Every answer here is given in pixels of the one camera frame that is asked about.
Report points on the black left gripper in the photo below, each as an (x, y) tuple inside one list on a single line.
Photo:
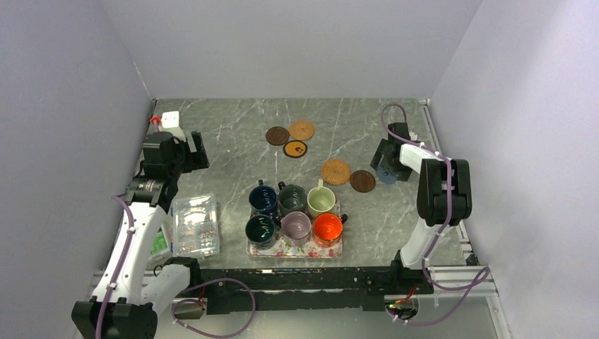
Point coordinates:
[(196, 160)]

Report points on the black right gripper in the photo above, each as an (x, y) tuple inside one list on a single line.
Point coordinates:
[(402, 171)]

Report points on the blue grey coaster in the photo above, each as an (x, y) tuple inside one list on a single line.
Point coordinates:
[(386, 171)]

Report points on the dark wooden coaster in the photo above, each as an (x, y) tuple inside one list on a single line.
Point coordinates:
[(362, 181), (277, 135)]

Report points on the woven rattan coaster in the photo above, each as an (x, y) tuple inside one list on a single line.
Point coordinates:
[(301, 130), (335, 172)]

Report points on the pale green cup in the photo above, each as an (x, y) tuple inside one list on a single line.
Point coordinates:
[(320, 199)]

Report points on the orange black-rimmed coaster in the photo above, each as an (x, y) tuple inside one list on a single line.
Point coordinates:
[(295, 149)]

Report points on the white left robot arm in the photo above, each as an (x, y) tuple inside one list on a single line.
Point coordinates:
[(121, 306)]

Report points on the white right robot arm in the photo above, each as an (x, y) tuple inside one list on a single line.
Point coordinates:
[(444, 196)]

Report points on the dark blue cup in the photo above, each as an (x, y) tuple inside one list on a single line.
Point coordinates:
[(263, 199)]

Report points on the dark green cup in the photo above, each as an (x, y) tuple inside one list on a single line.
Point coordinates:
[(260, 230)]

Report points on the orange cup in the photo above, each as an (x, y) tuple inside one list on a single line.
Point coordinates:
[(327, 229)]

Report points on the grey green cup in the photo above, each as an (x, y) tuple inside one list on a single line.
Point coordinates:
[(291, 198)]

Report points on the lilac cup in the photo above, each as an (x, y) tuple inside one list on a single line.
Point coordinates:
[(296, 228)]

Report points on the clear plastic screw box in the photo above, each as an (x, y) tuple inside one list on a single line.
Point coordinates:
[(195, 227)]

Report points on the green white box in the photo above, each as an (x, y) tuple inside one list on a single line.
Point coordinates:
[(161, 248)]

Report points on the floral serving tray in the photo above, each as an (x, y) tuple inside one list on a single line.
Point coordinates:
[(281, 247)]

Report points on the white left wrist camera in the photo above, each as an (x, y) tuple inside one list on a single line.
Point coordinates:
[(169, 122)]

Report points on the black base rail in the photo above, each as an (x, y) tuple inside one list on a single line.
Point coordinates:
[(367, 288)]

